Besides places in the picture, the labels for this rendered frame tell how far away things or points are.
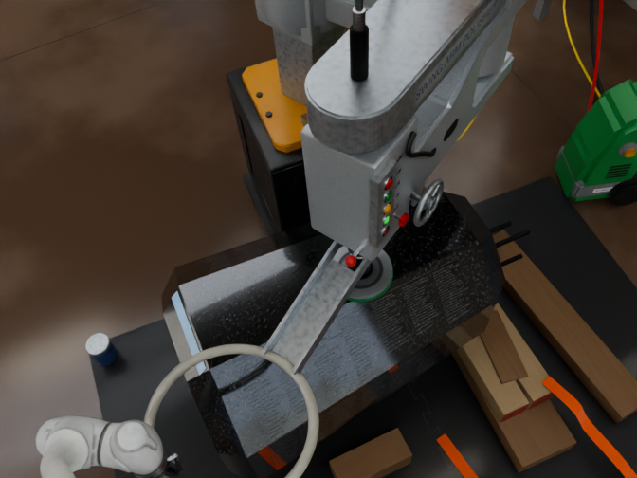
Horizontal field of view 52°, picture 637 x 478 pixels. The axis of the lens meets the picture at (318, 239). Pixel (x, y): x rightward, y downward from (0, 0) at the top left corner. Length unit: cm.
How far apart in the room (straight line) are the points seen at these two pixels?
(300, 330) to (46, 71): 289
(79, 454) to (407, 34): 122
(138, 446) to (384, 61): 103
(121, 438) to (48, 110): 286
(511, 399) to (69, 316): 200
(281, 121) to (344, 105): 123
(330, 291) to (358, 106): 74
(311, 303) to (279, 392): 33
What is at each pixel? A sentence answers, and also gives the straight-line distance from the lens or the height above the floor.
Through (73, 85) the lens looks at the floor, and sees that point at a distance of 427.
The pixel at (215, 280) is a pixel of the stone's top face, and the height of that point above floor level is 80.
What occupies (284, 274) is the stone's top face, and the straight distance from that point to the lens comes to 219.
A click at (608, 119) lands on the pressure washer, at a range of 320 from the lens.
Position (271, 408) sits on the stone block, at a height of 65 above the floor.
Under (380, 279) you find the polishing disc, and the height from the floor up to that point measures 83.
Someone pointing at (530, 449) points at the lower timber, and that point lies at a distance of 276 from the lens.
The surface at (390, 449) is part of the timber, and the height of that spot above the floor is 14.
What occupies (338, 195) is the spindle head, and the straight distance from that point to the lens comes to 168.
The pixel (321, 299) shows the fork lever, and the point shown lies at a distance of 199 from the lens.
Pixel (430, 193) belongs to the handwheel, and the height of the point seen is 124.
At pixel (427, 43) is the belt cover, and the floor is 167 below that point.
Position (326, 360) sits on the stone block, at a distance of 216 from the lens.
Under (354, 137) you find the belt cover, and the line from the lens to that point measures 145.
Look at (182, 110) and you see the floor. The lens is 390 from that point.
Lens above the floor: 269
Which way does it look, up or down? 57 degrees down
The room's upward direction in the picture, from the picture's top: 6 degrees counter-clockwise
